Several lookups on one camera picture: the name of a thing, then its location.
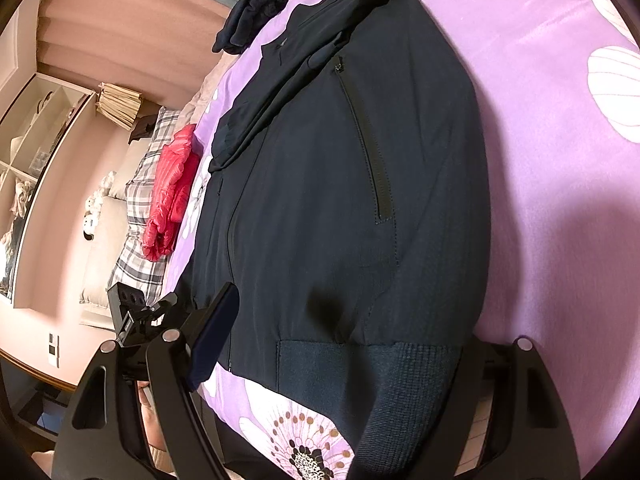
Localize white wall shelf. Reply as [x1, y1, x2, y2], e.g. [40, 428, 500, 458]
[0, 71, 98, 311]

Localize folded navy garment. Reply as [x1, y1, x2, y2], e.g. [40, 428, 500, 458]
[211, 0, 291, 56]

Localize beige pillow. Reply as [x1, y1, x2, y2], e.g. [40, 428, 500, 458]
[107, 172, 133, 201]
[77, 197, 128, 331]

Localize person's left forearm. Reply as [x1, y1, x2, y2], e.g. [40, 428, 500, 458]
[137, 380, 176, 473]

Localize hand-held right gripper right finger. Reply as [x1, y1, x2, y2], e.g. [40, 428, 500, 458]
[450, 336, 583, 480]

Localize beige bed sheet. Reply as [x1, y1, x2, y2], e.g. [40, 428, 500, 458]
[177, 50, 241, 126]

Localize grey plaid pillow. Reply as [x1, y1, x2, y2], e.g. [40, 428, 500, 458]
[107, 107, 181, 291]

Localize navy zip jacket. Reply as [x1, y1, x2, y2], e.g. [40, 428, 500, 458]
[179, 0, 493, 480]

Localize beige tassel hanging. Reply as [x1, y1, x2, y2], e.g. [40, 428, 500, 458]
[96, 82, 143, 131]

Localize purple floral blanket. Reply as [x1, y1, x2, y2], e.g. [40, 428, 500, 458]
[172, 0, 640, 480]

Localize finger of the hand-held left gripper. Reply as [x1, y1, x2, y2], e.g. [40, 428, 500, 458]
[106, 282, 147, 333]
[147, 292, 179, 328]

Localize red down jacket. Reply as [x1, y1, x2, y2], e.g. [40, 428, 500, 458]
[141, 124, 201, 262]

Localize wooden bedside table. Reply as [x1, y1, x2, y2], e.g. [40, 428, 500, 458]
[0, 349, 76, 436]

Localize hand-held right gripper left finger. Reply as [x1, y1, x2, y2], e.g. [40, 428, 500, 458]
[50, 282, 240, 480]

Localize pink curtain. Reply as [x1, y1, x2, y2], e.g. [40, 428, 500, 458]
[37, 0, 236, 111]

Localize dark brown cloth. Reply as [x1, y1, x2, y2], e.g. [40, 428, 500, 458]
[127, 115, 161, 143]

